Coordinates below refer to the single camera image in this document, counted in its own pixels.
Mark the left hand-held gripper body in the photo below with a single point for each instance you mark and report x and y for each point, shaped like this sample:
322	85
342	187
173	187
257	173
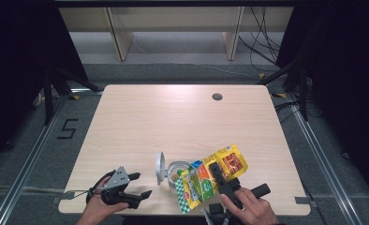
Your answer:
118	182

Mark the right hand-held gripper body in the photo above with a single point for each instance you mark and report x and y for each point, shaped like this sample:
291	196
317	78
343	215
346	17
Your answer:
231	187

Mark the yellow seasoning pouch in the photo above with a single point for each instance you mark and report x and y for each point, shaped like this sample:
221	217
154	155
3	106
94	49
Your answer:
198	184

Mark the clear jar with white lid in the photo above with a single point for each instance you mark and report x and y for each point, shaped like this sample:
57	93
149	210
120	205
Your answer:
160	168

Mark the person's right hand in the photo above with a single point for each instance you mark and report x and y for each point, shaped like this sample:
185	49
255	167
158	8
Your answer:
254	211

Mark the person's left hand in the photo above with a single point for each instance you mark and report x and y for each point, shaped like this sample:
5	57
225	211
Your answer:
95	212

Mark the grey tape strip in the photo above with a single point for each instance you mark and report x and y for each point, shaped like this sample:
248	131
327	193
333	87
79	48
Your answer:
306	201
67	196

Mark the black tape number mark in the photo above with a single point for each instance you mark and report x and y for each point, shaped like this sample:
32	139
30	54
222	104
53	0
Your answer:
64	137

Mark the grey table grommet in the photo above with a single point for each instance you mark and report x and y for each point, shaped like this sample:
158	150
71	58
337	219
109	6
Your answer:
217	96

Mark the black metal stand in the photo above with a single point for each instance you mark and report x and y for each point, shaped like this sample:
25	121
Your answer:
303	93
48	100

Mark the dark curtain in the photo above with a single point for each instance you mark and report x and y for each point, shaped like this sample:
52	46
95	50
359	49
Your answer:
14	62
351	78

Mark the wooden shelf unit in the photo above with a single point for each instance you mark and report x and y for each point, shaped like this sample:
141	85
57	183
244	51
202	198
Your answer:
173	18

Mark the metal floor rail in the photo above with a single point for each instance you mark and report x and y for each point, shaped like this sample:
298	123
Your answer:
32	156
321	156

